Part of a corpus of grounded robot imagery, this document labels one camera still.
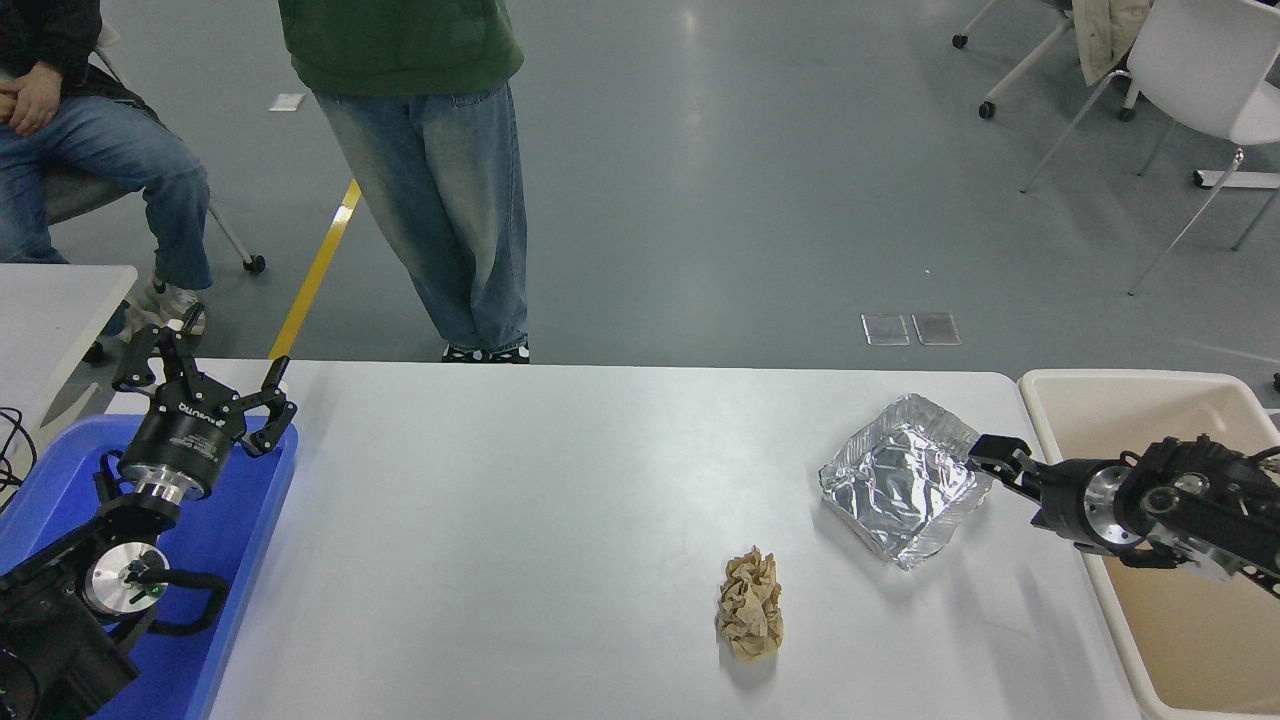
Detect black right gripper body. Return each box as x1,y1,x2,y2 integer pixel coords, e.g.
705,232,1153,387
1030,457,1101,548

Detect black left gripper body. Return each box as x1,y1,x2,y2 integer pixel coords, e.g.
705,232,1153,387
117,395,247,491

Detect square foil tray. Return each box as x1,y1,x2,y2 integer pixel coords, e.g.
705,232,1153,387
818,393,1001,572

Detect tan paper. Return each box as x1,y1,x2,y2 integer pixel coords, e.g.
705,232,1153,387
715,546,785,662

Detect person's left hand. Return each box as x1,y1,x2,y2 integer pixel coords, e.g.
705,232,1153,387
4,61,65,139

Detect blue plastic tray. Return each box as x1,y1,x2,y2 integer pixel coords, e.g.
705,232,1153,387
0,415,299,720

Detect white side table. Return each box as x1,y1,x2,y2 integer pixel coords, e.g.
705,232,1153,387
0,264,139,471

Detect yellow floor tape line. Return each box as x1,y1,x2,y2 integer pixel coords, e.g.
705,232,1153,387
268,180,363,361

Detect large pale plastic bin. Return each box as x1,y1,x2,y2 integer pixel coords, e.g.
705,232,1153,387
1018,368,1280,720

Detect grey office chair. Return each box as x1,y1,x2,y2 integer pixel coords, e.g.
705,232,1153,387
45,25,268,276

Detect person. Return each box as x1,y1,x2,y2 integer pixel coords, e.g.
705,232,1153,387
0,0,214,338
278,0,531,364

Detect white rolling stand legs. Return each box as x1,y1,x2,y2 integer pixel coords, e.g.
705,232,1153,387
952,0,1141,122

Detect white floor bar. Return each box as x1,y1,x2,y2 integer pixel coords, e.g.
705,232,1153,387
1192,168,1280,191

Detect beige coat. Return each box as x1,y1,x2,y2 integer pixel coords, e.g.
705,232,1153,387
1073,0,1153,87

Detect white plastic chair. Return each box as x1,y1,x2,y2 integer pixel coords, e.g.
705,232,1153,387
1020,0,1280,296

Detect black cable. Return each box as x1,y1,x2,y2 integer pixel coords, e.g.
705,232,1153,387
0,405,39,511

